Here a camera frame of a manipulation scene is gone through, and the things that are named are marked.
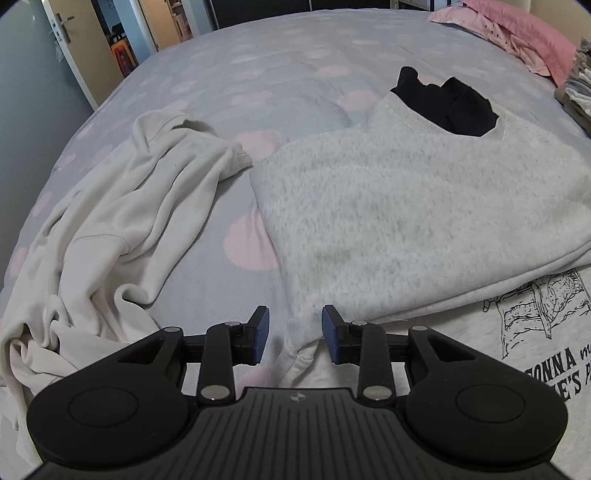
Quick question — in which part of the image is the black wardrobe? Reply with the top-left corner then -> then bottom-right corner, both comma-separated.
213,0 -> 428,28

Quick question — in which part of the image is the white bookshelf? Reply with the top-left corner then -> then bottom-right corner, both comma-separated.
166,0 -> 192,44

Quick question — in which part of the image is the orange framed picture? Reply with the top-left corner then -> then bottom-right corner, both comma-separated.
110,38 -> 138,78

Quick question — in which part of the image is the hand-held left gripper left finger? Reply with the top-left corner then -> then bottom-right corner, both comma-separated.
111,305 -> 271,401

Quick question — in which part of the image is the grey printed sweatshirt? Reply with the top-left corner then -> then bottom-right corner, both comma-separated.
249,66 -> 591,467

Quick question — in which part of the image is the light pink patterned pillow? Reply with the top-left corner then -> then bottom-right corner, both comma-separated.
427,7 -> 555,77

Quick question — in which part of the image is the stack of folded clothes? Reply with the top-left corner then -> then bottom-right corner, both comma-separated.
554,39 -> 591,127

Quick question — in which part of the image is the wooden door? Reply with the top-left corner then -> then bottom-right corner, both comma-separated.
44,0 -> 114,108

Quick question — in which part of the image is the cream hoodie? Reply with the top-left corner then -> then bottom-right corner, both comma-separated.
0,111 -> 254,430

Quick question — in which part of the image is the bed with pink dotted sheet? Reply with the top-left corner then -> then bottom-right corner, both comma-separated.
0,7 -> 591,480

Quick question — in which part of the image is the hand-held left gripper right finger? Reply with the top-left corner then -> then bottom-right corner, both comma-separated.
321,305 -> 481,401

